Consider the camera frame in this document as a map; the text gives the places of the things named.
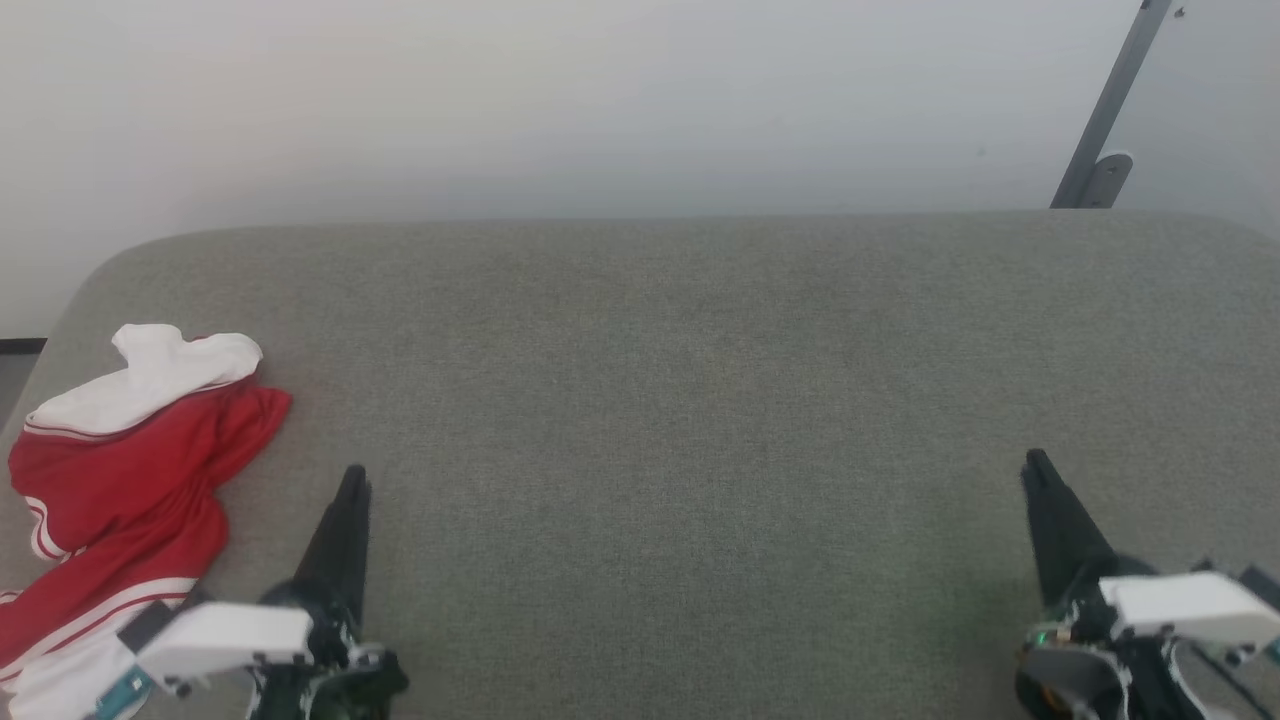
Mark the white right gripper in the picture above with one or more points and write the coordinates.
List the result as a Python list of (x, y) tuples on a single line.
[(1180, 605)]

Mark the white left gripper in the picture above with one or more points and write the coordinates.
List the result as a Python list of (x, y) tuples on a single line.
[(230, 635)]

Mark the red and white shirt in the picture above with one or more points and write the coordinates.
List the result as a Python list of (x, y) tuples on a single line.
[(120, 480)]

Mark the grey-green fabric sofa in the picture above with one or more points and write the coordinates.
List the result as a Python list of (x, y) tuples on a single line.
[(650, 450)]

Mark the grey metal slanted pole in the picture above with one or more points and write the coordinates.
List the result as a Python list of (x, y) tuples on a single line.
[(1110, 100)]

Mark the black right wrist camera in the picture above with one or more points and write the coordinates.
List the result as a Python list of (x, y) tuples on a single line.
[(1262, 588)]

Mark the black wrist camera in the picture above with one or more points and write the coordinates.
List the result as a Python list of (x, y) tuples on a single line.
[(150, 622), (1262, 588)]

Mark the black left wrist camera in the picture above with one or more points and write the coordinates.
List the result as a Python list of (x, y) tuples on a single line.
[(150, 622)]

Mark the grey metal pole bracket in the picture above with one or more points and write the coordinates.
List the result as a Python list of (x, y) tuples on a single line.
[(1105, 180)]

